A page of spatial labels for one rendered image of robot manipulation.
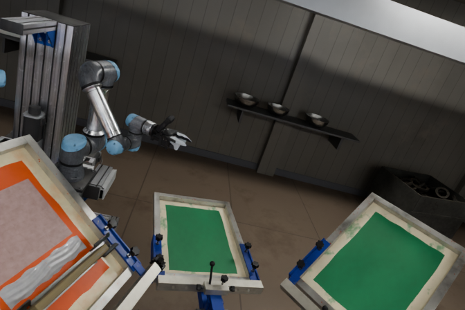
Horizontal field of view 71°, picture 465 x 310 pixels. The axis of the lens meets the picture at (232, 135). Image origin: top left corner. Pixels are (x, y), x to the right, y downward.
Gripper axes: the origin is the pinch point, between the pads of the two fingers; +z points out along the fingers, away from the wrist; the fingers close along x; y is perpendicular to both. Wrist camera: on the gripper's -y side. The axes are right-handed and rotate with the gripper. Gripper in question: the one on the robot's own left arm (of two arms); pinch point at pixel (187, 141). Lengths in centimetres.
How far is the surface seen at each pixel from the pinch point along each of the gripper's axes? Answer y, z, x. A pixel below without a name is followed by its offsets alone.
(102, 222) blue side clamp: 33, -15, 40
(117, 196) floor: 186, -123, -121
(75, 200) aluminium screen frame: 26, -28, 43
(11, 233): 24, -30, 71
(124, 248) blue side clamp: 42, -1, 40
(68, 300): 41, -2, 71
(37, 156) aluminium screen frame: 12, -50, 42
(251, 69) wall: 53, -73, -349
